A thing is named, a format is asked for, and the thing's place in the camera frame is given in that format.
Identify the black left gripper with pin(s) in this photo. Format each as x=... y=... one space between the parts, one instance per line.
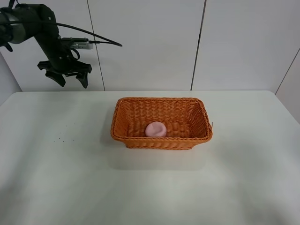
x=60 y=59

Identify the pink peach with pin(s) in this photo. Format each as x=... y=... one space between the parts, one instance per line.
x=155 y=129

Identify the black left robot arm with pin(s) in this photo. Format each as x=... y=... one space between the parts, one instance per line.
x=25 y=21

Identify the orange wicker basket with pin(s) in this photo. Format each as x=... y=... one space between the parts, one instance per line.
x=186 y=120

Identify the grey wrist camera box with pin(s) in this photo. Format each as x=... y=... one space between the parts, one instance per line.
x=82 y=45

